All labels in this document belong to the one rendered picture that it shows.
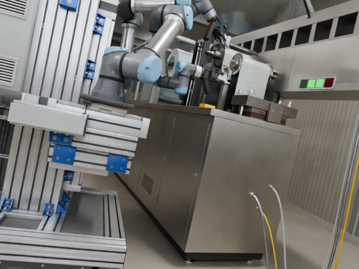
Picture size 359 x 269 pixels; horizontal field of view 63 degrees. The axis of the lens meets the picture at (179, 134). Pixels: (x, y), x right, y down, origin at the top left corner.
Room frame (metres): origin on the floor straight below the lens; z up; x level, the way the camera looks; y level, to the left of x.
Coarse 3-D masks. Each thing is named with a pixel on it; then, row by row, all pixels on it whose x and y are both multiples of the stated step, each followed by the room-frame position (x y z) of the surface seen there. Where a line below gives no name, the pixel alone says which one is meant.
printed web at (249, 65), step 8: (224, 56) 2.13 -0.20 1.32; (232, 56) 2.16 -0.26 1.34; (248, 56) 2.24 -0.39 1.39; (224, 64) 2.14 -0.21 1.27; (248, 64) 1.94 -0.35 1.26; (256, 64) 1.97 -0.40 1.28; (264, 64) 2.02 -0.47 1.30; (248, 72) 1.94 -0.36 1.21; (256, 72) 1.97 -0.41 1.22; (264, 72) 1.99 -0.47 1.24; (232, 80) 2.04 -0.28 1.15; (216, 88) 2.29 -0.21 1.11; (208, 96) 2.27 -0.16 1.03; (216, 96) 2.30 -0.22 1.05; (208, 104) 2.28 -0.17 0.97; (216, 104) 2.31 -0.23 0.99
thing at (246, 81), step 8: (240, 72) 1.92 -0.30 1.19; (240, 80) 1.92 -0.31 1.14; (248, 80) 1.95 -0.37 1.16; (256, 80) 1.97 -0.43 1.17; (264, 80) 2.00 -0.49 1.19; (240, 88) 1.93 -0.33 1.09; (248, 88) 1.95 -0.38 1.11; (256, 88) 1.98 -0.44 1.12; (264, 88) 2.01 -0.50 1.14; (256, 96) 1.98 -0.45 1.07
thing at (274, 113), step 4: (272, 104) 1.77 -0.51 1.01; (268, 108) 1.78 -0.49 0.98; (272, 108) 1.77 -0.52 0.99; (276, 108) 1.79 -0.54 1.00; (280, 108) 1.80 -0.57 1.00; (268, 112) 1.78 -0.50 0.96; (272, 112) 1.78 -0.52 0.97; (276, 112) 1.79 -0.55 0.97; (280, 112) 1.80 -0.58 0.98; (268, 116) 1.77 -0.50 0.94; (272, 116) 1.78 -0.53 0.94; (276, 116) 1.79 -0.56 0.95; (280, 116) 1.81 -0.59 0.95; (268, 120) 1.77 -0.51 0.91; (272, 120) 1.78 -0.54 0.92; (276, 120) 1.79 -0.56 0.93; (280, 120) 1.81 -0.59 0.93
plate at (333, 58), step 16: (304, 48) 1.90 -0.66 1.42; (320, 48) 1.78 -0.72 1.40; (336, 48) 1.68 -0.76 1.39; (352, 48) 1.59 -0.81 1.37; (272, 64) 2.14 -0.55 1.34; (288, 64) 1.99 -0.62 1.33; (304, 64) 1.87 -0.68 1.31; (320, 64) 1.76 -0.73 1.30; (336, 64) 1.66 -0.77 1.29; (352, 64) 1.57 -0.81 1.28; (272, 80) 2.10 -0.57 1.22; (288, 80) 1.96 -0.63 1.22; (336, 80) 1.63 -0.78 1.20; (352, 80) 1.55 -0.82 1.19; (288, 96) 2.12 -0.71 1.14; (304, 96) 1.99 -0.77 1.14; (320, 96) 1.87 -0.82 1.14; (336, 96) 1.77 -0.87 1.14; (352, 96) 1.67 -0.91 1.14
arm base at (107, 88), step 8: (104, 80) 1.26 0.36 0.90; (112, 80) 1.26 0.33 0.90; (120, 80) 1.28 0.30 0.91; (96, 88) 1.27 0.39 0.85; (104, 88) 1.25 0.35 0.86; (112, 88) 1.26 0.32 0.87; (120, 88) 1.29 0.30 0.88; (96, 96) 1.25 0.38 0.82; (104, 96) 1.24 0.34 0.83; (112, 96) 1.25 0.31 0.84; (120, 96) 1.28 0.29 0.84
